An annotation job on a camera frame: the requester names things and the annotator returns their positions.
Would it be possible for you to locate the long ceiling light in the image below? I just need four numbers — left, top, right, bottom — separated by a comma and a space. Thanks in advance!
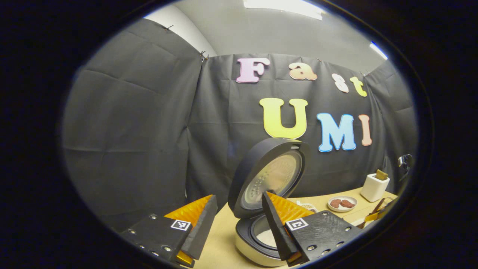
243, 0, 323, 20

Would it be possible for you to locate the white rice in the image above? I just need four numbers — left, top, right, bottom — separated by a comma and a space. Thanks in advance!
258, 230, 277, 248

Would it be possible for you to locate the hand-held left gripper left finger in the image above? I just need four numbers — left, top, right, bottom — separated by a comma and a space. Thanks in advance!
120, 194, 218, 268

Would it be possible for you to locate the brown wooden spoon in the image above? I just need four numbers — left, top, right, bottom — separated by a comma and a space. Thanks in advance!
357, 198, 385, 229

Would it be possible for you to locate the white toaster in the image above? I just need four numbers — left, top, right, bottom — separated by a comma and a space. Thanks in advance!
360, 173, 390, 202

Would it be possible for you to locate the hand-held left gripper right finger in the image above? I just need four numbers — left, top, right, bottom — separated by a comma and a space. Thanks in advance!
261, 191, 363, 266

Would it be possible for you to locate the white round plate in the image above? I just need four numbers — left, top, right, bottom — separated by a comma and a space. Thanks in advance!
328, 196, 358, 213

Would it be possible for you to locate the grey rice cooker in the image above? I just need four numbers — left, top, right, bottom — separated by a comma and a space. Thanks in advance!
228, 137, 310, 267

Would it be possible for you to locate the black backdrop cloth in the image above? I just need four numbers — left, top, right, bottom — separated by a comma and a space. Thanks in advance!
62, 18, 418, 232

